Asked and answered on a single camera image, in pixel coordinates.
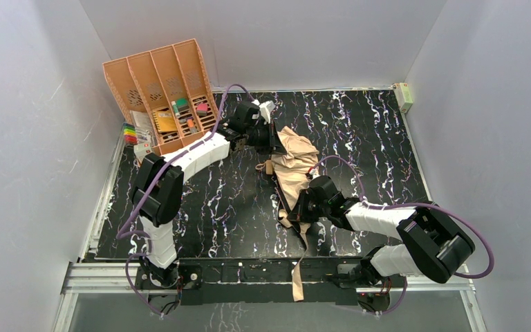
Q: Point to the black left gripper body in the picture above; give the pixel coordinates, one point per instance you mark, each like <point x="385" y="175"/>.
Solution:
<point x="272" y="139"/>

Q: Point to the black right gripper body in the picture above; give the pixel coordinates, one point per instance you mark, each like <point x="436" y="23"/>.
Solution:
<point x="296" y="210"/>

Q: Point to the beige folding umbrella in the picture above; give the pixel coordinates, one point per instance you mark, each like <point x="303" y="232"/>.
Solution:
<point x="290" y="171"/>

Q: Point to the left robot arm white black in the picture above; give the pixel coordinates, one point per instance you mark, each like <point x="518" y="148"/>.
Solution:
<point x="158" y="191"/>

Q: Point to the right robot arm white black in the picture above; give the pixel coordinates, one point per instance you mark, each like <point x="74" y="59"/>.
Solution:
<point x="431" y="242"/>

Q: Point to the pink black eraser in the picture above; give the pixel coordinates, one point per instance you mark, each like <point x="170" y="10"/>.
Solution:
<point x="202" y="109"/>

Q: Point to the green white glue stick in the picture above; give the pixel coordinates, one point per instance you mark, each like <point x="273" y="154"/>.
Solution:
<point x="175" y="109"/>

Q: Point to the yellow notebook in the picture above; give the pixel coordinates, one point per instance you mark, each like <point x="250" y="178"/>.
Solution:
<point x="163" y="119"/>

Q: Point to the orange plastic file organizer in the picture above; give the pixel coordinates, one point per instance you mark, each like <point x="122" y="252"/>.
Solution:
<point x="153" y="78"/>

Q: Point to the white paper card pack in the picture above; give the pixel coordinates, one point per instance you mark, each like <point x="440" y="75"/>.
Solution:
<point x="142" y="121"/>

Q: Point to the white red small box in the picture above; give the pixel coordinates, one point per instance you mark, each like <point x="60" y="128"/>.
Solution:
<point x="141" y="150"/>

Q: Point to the colourful marker set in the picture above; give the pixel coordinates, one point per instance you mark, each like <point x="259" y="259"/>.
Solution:
<point x="129" y="134"/>

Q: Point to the green white box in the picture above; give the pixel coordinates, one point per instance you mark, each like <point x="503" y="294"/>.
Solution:
<point x="403" y="96"/>

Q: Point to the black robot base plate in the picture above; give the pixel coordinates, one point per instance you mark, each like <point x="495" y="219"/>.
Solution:
<point x="213" y="281"/>

